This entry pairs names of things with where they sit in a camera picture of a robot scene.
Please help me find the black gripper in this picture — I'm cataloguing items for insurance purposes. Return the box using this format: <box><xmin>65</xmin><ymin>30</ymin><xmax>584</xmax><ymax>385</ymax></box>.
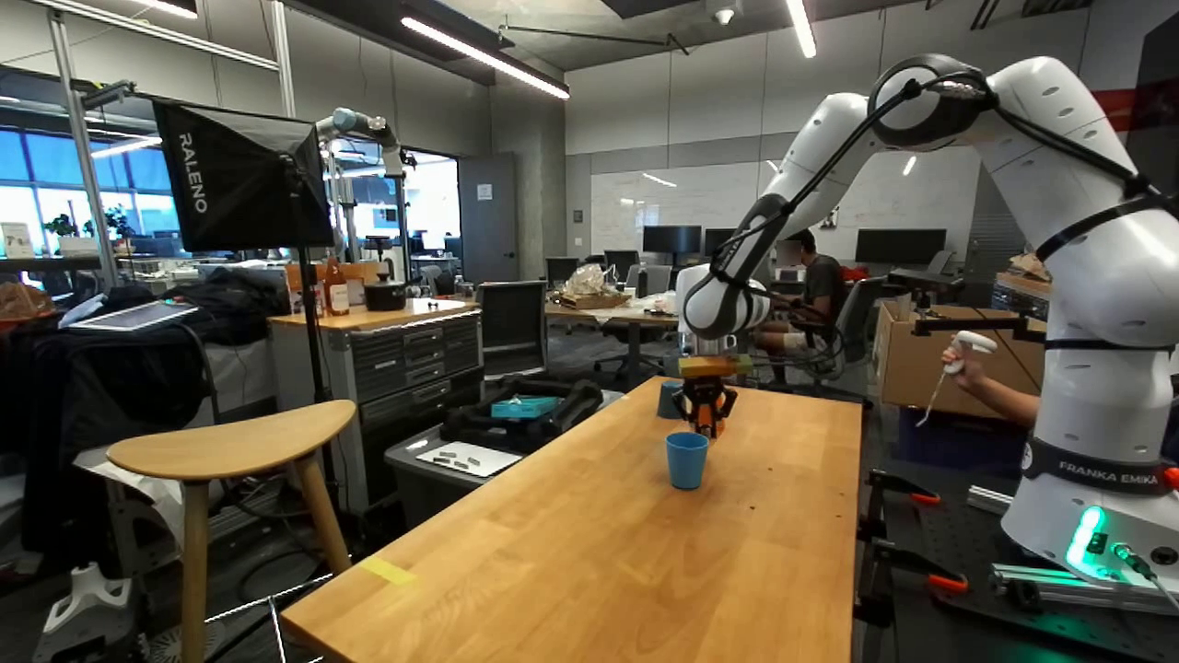
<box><xmin>674</xmin><ymin>351</ymin><xmax>744</xmax><ymax>433</ymax></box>

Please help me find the white handheld controller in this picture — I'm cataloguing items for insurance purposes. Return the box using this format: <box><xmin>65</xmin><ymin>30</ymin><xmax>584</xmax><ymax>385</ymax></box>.
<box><xmin>915</xmin><ymin>329</ymin><xmax>1001</xmax><ymax>433</ymax></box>

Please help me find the person's bare forearm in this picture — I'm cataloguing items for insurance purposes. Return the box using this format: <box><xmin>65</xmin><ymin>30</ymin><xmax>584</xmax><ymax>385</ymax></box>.
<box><xmin>971</xmin><ymin>367</ymin><xmax>1045</xmax><ymax>433</ymax></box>

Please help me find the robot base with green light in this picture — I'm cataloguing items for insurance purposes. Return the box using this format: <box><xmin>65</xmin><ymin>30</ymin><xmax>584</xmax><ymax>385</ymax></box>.
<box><xmin>990</xmin><ymin>472</ymin><xmax>1179</xmax><ymax>606</ymax></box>

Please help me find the blue plastic cup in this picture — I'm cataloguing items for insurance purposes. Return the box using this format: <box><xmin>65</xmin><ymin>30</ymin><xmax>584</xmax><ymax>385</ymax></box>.
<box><xmin>664</xmin><ymin>433</ymin><xmax>715</xmax><ymax>494</ymax></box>

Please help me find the person's hand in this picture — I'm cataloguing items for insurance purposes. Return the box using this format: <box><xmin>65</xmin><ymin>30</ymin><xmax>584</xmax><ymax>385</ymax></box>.
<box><xmin>944</xmin><ymin>347</ymin><xmax>989</xmax><ymax>393</ymax></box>

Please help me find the round wooden table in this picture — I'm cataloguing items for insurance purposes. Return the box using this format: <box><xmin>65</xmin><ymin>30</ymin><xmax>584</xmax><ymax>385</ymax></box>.
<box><xmin>543</xmin><ymin>299</ymin><xmax>683</xmax><ymax>387</ymax></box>

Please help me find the seated person dark shirt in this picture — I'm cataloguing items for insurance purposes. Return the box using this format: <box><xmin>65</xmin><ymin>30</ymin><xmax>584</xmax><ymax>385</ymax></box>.
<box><xmin>756</xmin><ymin>225</ymin><xmax>856</xmax><ymax>363</ymax></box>

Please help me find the black computer monitor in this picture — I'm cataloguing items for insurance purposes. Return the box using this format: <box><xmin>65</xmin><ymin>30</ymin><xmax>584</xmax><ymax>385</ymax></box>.
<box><xmin>851</xmin><ymin>225</ymin><xmax>952</xmax><ymax>274</ymax></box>
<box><xmin>636</xmin><ymin>220</ymin><xmax>704</xmax><ymax>261</ymax></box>

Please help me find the black office chair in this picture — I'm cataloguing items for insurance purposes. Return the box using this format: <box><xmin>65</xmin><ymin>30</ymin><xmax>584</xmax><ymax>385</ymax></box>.
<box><xmin>828</xmin><ymin>274</ymin><xmax>890</xmax><ymax>381</ymax></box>

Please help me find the black bag with teal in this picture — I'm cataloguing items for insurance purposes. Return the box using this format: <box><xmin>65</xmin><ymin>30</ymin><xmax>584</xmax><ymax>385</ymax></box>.
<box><xmin>440</xmin><ymin>376</ymin><xmax>607</xmax><ymax>458</ymax></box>

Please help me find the whiteboard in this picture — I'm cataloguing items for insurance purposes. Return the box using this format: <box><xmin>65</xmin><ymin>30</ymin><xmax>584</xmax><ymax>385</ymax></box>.
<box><xmin>584</xmin><ymin>160</ymin><xmax>782</xmax><ymax>261</ymax></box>

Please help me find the black computer tower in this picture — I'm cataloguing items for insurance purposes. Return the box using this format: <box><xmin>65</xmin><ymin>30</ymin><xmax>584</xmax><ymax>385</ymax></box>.
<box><xmin>474</xmin><ymin>275</ymin><xmax>554</xmax><ymax>376</ymax></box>

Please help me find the brown cardboard box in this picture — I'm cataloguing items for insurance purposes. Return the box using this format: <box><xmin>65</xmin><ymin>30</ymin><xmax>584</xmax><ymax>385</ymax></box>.
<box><xmin>868</xmin><ymin>296</ymin><xmax>1050</xmax><ymax>423</ymax></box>

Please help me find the black orange bar clamp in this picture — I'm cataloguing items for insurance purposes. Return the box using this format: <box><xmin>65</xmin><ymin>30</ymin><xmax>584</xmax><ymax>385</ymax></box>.
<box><xmin>856</xmin><ymin>469</ymin><xmax>975</xmax><ymax>635</ymax></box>

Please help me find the grey box with keyboard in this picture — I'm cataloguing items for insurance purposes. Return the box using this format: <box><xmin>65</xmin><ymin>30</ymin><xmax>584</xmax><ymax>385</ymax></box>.
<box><xmin>383</xmin><ymin>433</ymin><xmax>528</xmax><ymax>525</ymax></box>

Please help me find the grey door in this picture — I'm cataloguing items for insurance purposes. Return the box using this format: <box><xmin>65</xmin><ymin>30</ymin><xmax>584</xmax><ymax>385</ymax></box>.
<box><xmin>462</xmin><ymin>151</ymin><xmax>524</xmax><ymax>283</ymax></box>

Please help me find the grey drawer cabinet wooden top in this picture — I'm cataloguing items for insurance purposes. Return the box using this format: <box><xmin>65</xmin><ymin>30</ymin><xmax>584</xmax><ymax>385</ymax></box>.
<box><xmin>264</xmin><ymin>296</ymin><xmax>487</xmax><ymax>521</ymax></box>

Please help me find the yellow tape strip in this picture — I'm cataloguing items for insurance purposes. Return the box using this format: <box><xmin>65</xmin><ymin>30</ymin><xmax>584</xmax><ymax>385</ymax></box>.
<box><xmin>358</xmin><ymin>558</ymin><xmax>420</xmax><ymax>591</ymax></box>

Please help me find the long ceiling light strip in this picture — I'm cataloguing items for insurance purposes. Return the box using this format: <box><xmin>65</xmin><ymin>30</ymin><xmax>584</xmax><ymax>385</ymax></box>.
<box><xmin>395</xmin><ymin>11</ymin><xmax>573</xmax><ymax>106</ymax></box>
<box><xmin>782</xmin><ymin>0</ymin><xmax>823</xmax><ymax>63</ymax></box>

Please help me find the black light stand pole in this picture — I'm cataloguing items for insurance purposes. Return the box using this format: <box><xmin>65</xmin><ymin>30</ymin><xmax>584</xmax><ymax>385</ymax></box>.
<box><xmin>293</xmin><ymin>242</ymin><xmax>330</xmax><ymax>407</ymax></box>

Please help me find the wooden stool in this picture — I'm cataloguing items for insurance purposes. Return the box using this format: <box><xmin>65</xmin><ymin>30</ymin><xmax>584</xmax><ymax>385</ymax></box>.
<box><xmin>103</xmin><ymin>398</ymin><xmax>362</xmax><ymax>663</ymax></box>

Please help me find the black softbox light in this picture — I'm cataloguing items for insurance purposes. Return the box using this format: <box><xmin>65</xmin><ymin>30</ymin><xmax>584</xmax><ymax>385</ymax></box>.
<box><xmin>150</xmin><ymin>99</ymin><xmax>339</xmax><ymax>258</ymax></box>

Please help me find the grey laptop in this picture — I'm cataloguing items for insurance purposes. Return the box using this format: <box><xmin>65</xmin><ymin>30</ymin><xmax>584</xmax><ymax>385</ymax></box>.
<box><xmin>63</xmin><ymin>296</ymin><xmax>204</xmax><ymax>338</ymax></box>

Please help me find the black draped cloth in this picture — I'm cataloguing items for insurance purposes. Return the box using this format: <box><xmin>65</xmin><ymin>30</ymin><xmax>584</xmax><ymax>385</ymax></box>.
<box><xmin>0</xmin><ymin>313</ymin><xmax>214</xmax><ymax>565</ymax></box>

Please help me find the silver metal pole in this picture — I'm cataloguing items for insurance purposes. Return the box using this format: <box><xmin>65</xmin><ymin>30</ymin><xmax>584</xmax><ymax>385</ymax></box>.
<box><xmin>43</xmin><ymin>6</ymin><xmax>125</xmax><ymax>296</ymax></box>

